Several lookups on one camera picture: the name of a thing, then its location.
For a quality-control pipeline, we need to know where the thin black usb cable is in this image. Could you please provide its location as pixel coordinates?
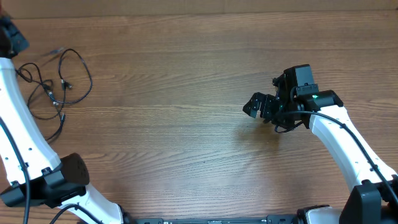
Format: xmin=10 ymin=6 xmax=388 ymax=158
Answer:
xmin=15 ymin=62 xmax=74 ymax=121

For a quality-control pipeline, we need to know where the thick black cable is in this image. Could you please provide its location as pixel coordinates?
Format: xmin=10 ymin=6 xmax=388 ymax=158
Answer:
xmin=46 ymin=47 xmax=93 ymax=142

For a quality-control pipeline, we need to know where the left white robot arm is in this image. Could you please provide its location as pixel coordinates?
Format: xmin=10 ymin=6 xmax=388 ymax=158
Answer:
xmin=1 ymin=16 xmax=132 ymax=223

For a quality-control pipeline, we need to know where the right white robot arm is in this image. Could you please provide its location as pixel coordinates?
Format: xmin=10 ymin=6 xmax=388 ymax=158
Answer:
xmin=243 ymin=64 xmax=397 ymax=224

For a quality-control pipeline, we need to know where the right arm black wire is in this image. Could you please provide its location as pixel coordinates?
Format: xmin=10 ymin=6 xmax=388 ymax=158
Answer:
xmin=273 ymin=86 xmax=398 ymax=206

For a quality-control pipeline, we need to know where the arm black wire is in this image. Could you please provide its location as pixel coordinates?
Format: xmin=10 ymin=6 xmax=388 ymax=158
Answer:
xmin=0 ymin=118 xmax=103 ymax=224
xmin=273 ymin=86 xmax=398 ymax=206

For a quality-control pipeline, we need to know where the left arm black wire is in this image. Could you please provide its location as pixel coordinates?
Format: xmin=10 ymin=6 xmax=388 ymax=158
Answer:
xmin=0 ymin=118 xmax=103 ymax=224

